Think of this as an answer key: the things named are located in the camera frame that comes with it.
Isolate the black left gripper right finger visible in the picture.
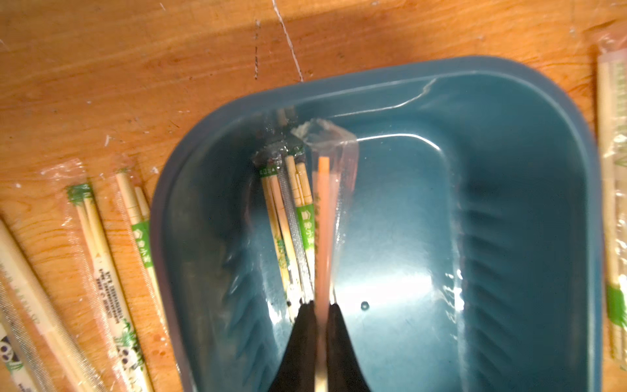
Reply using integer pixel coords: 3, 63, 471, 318
327, 304, 371, 392

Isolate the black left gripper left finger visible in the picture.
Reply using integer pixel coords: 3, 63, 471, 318
269, 302, 317, 392

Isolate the chopsticks green band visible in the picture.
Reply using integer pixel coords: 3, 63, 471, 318
252, 152, 304, 323

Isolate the teal plastic chopstick bin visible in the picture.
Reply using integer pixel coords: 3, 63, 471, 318
151, 57, 603, 391

